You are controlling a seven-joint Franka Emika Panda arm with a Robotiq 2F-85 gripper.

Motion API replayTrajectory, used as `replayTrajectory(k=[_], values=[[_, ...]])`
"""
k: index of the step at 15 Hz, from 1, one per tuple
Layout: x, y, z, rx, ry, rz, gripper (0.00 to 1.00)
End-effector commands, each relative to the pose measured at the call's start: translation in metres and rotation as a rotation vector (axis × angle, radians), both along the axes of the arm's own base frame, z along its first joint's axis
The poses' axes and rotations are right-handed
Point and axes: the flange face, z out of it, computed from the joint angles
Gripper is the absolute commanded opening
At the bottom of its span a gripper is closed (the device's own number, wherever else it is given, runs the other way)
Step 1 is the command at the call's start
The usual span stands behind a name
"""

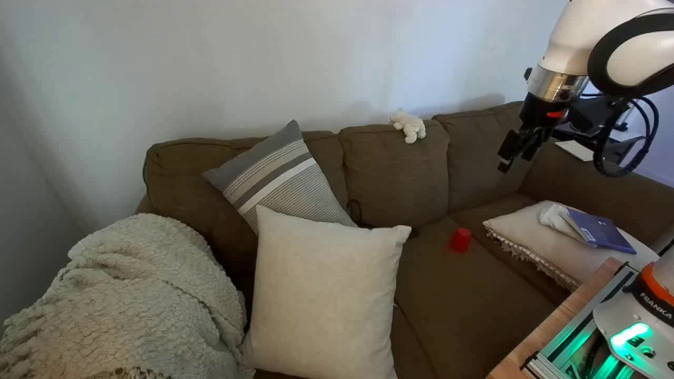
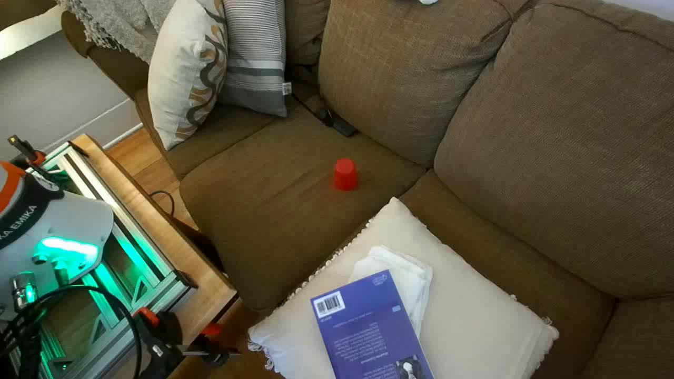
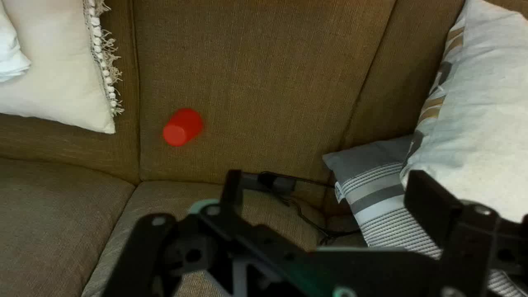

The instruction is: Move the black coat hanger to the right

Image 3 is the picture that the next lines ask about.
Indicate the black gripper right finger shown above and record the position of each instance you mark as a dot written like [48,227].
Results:
[473,238]

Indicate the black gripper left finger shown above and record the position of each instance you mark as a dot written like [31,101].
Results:
[162,250]

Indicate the black coat hanger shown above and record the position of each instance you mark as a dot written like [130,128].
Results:
[282,189]

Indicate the large cream pillow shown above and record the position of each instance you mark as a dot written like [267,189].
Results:
[472,131]

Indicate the grey striped pillow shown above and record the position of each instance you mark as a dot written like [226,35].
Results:
[371,179]

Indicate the red cup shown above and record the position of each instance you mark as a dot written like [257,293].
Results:
[181,128]

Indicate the cream fringed pillow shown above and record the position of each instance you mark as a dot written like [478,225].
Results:
[71,77]

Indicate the brown fabric sofa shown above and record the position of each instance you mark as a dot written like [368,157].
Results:
[277,85]

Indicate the white pillow corner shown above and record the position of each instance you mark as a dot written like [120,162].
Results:
[13,62]

